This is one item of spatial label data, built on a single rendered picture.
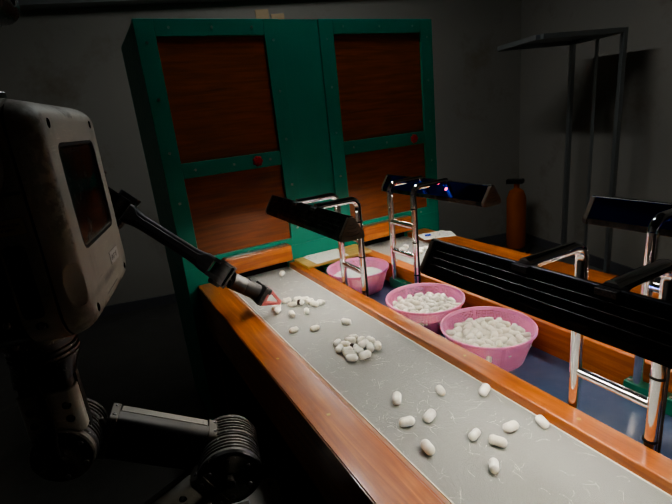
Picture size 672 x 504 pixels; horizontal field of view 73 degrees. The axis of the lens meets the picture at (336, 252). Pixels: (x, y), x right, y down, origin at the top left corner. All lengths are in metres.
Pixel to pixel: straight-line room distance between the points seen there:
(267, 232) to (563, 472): 1.49
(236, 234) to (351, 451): 1.26
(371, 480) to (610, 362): 0.72
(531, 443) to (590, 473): 0.11
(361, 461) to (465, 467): 0.19
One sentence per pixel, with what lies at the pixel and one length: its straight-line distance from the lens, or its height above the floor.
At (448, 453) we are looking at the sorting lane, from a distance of 0.99.
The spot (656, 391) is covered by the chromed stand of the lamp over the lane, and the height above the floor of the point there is 0.88.
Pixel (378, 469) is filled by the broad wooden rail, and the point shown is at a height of 0.77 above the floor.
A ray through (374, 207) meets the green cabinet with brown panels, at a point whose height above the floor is 0.93.
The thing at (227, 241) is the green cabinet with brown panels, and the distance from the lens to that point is 2.00.
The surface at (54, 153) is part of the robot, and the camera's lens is 0.73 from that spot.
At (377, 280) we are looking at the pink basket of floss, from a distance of 1.84.
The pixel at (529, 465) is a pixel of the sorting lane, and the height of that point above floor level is 0.74.
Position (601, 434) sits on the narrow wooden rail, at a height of 0.76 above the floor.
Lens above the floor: 1.39
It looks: 17 degrees down
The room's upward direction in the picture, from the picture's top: 6 degrees counter-clockwise
